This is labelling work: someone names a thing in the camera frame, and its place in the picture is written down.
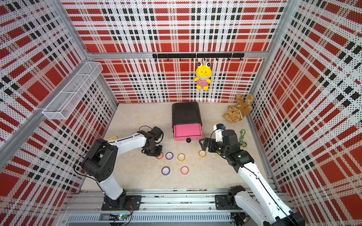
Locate purple tape roll upper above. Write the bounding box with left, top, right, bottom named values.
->
left=165, top=152, right=174, bottom=160

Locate yellow frog plush toy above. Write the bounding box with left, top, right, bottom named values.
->
left=194, top=62, right=212, bottom=91

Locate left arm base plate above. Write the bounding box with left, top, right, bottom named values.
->
left=101, top=195, right=142, bottom=211

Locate purple tape roll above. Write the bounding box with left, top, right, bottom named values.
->
left=165, top=152, right=174, bottom=160
left=161, top=166, right=171, bottom=176

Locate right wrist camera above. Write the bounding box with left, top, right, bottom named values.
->
left=213, top=123, right=226, bottom=142

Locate red tape roll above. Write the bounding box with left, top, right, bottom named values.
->
left=180, top=166, right=189, bottom=175
left=156, top=153, right=164, bottom=160

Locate purple tape roll lower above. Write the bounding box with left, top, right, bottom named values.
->
left=161, top=166, right=171, bottom=176

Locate orange tape roll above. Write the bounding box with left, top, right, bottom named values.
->
left=177, top=153, right=186, bottom=162
left=199, top=150, right=207, bottom=158

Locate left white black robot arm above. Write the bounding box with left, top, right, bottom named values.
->
left=81, top=127, right=164, bottom=211

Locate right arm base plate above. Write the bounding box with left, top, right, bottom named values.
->
left=215, top=195, right=238, bottom=210

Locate white wire mesh shelf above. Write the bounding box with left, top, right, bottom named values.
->
left=42, top=61, right=102, bottom=120

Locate brown teddy bear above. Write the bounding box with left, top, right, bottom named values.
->
left=222, top=94, right=254, bottom=123

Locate aluminium front rail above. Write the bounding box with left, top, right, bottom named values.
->
left=56, top=188, right=254, bottom=226

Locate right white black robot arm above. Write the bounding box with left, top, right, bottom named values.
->
left=199, top=129, right=305, bottom=226

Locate black pink drawer cabinet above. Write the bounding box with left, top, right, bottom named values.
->
left=172, top=102, right=203, bottom=143

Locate black hook rail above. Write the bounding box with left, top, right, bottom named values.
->
left=152, top=53, right=245, bottom=60

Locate green keychain toy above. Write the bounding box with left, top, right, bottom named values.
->
left=239, top=129, right=248, bottom=147

